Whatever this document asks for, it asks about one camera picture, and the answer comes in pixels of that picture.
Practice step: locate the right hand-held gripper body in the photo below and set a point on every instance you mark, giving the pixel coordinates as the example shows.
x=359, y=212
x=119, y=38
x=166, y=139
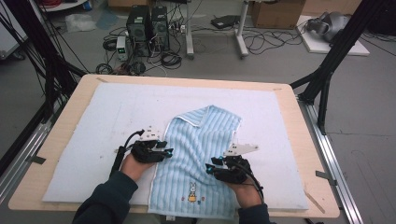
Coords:
x=233, y=174

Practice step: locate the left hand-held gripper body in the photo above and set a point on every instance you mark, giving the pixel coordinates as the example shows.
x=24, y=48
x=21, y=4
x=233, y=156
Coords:
x=146, y=152

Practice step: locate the blue striped towel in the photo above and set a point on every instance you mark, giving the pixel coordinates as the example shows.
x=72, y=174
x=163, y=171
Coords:
x=186, y=155

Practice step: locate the person's left hand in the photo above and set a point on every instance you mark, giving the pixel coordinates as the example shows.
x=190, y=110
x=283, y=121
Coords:
x=134, y=169

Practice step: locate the person's right hand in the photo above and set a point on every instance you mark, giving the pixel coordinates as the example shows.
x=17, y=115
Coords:
x=246, y=194

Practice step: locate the white foam mat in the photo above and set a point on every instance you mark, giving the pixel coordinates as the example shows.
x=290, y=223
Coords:
x=109, y=118

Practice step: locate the thin wooden strip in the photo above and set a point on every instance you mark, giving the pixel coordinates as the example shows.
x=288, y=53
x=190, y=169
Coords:
x=315, y=201

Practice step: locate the black tape piece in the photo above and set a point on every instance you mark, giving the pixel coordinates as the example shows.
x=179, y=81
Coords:
x=36, y=160
x=325, y=175

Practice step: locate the white power supply unit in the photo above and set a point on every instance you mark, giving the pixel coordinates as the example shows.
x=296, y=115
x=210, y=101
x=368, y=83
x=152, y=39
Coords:
x=122, y=48

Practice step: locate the large black computer tower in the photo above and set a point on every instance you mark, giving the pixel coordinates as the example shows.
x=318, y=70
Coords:
x=138, y=31

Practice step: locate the slim black computer tower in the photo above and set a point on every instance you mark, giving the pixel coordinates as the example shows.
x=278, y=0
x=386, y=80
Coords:
x=160, y=28

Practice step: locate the white desk leg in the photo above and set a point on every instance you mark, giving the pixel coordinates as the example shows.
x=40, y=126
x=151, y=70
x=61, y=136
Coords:
x=189, y=31
x=241, y=31

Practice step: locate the flat black device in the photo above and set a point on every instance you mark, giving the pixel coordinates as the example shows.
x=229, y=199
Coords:
x=224, y=21

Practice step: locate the white floor board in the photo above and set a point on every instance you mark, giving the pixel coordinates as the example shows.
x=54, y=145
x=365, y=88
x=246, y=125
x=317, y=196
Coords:
x=317, y=46

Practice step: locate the brown cardboard box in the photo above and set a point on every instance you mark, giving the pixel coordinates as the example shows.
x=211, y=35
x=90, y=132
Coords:
x=277, y=14

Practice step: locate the grey headset device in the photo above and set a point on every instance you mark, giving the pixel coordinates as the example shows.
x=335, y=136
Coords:
x=330, y=25

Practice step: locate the aluminium rail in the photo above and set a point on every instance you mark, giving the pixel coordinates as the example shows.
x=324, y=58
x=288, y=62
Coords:
x=334, y=168
x=25, y=152

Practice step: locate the black metal frame stand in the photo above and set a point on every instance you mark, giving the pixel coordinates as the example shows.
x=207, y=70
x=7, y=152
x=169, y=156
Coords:
x=53, y=68
x=323, y=77

